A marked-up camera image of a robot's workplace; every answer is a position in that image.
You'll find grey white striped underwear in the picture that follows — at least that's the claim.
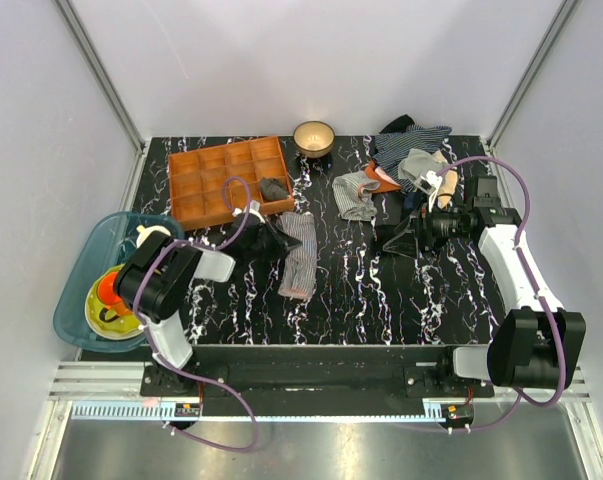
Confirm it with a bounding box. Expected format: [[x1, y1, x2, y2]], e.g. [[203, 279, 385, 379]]
[[277, 212, 318, 300]]

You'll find white slotted cable duct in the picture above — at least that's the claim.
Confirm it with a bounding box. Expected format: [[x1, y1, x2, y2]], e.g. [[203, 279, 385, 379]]
[[71, 401, 459, 424]]

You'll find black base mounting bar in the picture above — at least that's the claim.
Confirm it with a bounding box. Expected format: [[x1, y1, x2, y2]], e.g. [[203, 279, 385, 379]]
[[140, 345, 494, 420]]

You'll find rolled dark grey sock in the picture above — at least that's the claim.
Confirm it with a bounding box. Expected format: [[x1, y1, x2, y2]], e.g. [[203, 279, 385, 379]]
[[259, 178, 289, 202]]

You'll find blue plastic bin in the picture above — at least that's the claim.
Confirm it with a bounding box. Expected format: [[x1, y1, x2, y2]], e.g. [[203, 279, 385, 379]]
[[53, 211, 185, 354]]

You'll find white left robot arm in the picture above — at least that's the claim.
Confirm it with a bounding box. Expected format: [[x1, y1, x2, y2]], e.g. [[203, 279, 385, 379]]
[[113, 213, 302, 396]]

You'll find orange wooden compartment tray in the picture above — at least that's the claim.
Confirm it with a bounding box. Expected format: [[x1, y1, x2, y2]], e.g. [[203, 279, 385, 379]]
[[168, 136, 295, 231]]

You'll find orange cup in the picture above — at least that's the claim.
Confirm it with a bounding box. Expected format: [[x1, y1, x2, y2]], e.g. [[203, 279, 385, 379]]
[[97, 272, 125, 309]]

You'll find beige ceramic bowl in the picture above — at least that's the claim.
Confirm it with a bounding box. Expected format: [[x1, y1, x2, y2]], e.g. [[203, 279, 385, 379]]
[[293, 121, 335, 158]]

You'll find dark blue striped cloth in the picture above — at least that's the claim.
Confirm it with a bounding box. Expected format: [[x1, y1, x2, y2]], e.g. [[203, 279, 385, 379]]
[[373, 125, 452, 193]]

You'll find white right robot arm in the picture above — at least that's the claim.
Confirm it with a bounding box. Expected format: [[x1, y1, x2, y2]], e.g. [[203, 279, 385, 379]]
[[380, 175, 586, 397]]

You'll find aluminium frame rail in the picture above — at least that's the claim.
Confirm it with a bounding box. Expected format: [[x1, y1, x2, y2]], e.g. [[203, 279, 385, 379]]
[[48, 362, 591, 403]]

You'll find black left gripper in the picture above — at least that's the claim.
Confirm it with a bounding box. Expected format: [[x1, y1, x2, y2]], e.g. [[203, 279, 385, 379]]
[[245, 217, 301, 262]]

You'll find dark navy cloth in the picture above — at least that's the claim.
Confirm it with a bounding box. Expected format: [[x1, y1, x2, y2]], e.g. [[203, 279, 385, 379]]
[[403, 191, 427, 211]]

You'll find orange cloth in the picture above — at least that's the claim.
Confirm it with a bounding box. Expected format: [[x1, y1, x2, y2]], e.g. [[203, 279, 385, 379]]
[[364, 160, 402, 194]]

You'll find beige cloth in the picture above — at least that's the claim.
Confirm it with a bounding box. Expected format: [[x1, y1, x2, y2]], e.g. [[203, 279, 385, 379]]
[[428, 150, 458, 211]]

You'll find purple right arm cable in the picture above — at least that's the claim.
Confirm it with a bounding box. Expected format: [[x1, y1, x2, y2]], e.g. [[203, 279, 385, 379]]
[[435, 155, 570, 434]]

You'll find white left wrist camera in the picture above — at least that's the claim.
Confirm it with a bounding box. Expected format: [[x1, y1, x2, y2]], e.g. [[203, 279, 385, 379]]
[[232, 200, 265, 223]]

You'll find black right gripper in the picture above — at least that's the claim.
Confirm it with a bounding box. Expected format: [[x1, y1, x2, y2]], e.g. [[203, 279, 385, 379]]
[[384, 191, 470, 260]]

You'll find striped grey cloth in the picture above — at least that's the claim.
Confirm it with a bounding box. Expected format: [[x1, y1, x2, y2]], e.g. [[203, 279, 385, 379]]
[[332, 171, 380, 222]]

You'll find cream yellow mug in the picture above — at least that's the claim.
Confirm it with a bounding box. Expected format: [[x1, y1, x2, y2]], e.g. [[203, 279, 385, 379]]
[[135, 225, 172, 248]]

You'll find green dotted plate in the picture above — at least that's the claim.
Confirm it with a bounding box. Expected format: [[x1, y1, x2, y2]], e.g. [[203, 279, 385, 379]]
[[85, 265, 141, 341]]

